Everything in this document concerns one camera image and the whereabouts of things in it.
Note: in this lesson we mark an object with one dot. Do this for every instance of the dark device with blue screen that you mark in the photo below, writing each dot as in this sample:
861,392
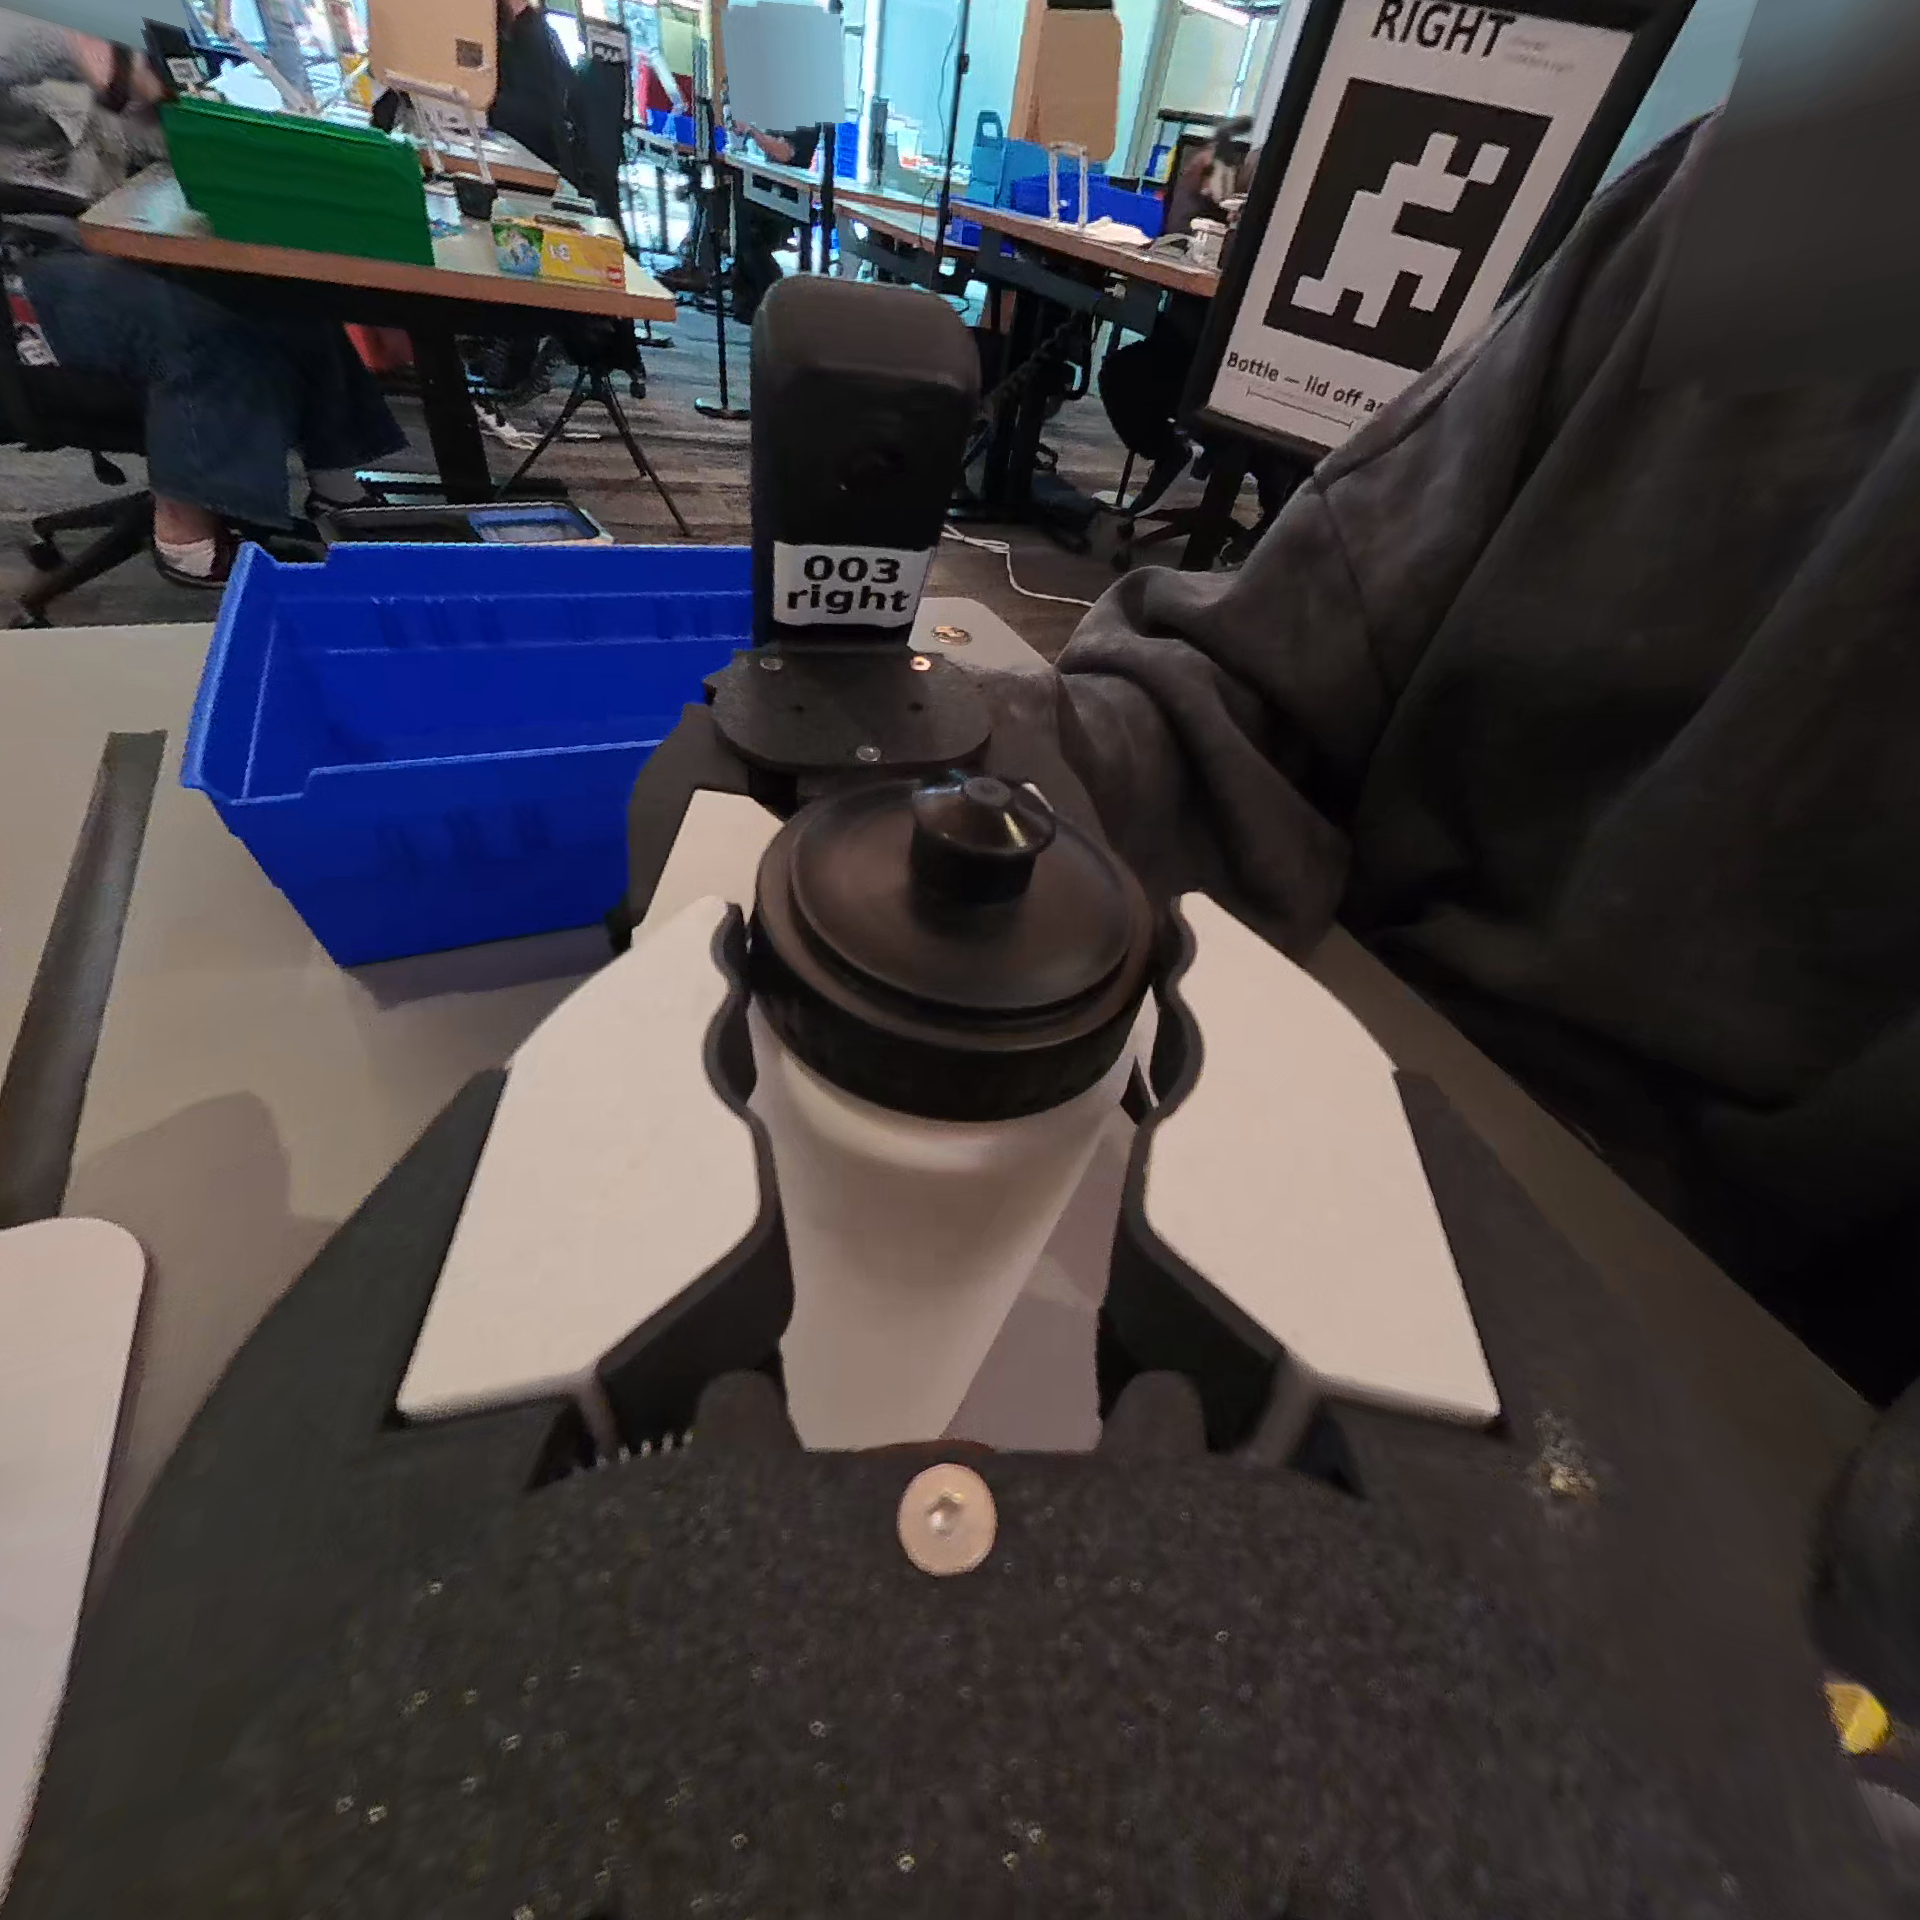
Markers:
524,523

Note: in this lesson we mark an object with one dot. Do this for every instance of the blue storage bin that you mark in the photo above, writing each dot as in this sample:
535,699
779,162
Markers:
421,781

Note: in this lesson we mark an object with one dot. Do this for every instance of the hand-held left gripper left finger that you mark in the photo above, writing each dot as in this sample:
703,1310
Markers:
586,1200

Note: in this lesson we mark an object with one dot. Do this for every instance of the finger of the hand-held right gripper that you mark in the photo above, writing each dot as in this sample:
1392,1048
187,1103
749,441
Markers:
705,849

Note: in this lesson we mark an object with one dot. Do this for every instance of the black office chair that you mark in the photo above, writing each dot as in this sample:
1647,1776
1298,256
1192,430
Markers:
1161,421

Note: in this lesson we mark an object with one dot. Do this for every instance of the green storage bin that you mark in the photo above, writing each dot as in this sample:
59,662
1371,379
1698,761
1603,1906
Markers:
300,182

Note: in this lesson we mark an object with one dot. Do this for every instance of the yellow printed carton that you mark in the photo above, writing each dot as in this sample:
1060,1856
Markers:
562,254

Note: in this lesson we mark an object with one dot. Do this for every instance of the white plastic bottle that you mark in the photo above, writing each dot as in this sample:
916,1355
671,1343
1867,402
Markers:
900,1231

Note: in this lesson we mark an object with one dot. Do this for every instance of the white stand base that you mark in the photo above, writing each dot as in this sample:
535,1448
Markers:
59,1424

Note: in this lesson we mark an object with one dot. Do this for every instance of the black bottle lid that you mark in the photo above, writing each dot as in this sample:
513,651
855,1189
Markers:
900,974

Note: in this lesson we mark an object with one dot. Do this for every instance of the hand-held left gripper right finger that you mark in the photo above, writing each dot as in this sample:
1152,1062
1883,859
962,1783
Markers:
1306,1200

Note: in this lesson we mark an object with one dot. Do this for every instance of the black tripod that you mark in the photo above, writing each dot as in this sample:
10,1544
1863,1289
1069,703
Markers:
593,435

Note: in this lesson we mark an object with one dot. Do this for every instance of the black framed marker sign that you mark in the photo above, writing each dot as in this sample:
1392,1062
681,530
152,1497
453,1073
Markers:
1424,224

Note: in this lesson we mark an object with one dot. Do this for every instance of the person's right forearm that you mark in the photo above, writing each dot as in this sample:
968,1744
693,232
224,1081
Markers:
1500,675

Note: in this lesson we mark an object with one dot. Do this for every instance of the background wooden desk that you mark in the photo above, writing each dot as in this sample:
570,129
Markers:
450,278

